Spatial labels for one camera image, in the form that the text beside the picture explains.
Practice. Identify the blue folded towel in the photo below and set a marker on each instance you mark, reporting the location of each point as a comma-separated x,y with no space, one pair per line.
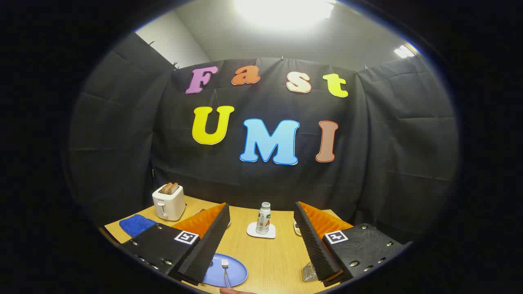
137,224

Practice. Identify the white square coaster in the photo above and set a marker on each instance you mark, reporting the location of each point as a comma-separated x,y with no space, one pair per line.
251,230

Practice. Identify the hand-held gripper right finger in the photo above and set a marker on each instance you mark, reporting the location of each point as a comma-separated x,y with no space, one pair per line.
314,245

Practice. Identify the white bottle with green label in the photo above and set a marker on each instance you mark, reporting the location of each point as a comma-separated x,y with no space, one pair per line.
263,220

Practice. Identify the blue round plate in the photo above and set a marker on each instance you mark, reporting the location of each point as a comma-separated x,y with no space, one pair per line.
237,271

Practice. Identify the white toaster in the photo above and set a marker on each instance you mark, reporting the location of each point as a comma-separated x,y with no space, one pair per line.
169,206

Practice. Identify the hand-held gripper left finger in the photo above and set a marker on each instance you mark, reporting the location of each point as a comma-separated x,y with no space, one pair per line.
204,249

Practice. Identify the toast slices in toaster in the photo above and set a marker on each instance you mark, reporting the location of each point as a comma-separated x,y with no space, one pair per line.
169,188

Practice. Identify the white divided dish of beans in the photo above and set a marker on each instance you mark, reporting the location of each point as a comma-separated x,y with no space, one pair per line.
297,228

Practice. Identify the grey plate of food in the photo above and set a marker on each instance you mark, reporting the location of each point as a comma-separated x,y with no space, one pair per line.
200,212

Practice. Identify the small ceiling light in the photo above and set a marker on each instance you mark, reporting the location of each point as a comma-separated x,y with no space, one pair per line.
403,51

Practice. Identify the large ceiling light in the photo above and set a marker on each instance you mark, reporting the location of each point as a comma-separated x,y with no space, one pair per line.
282,12

